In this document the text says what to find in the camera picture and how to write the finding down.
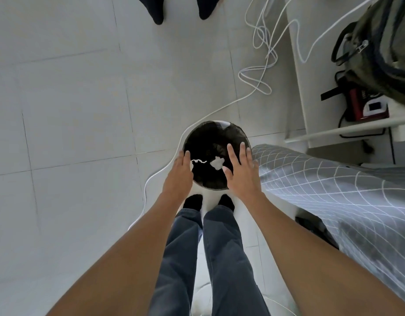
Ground person's right hand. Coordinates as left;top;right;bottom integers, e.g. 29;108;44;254
222;142;264;200

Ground person's left hand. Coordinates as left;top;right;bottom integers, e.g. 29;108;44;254
161;150;195;203

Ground person's left forearm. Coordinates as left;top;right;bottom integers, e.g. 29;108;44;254
46;190;190;316

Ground person's right forearm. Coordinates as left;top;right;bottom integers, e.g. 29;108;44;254
247;190;405;316

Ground grey checked tablecloth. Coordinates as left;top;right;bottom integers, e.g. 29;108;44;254
252;144;405;308

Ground black sock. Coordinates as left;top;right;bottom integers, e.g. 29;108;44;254
182;194;204;211
218;194;235;213

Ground black lined trash bin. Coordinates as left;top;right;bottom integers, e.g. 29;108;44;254
182;120;254;191

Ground blue grey jeans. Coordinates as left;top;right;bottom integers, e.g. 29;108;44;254
148;205;270;316

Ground white shelf rack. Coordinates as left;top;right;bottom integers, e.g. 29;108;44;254
283;0;405;168

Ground red and white device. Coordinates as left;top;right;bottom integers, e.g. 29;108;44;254
346;87;390;122

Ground olive green backpack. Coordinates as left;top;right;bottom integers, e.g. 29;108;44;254
331;0;405;109

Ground white cable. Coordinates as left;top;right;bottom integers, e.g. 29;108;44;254
127;0;379;231

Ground black cable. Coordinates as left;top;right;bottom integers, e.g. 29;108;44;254
338;108;396;165

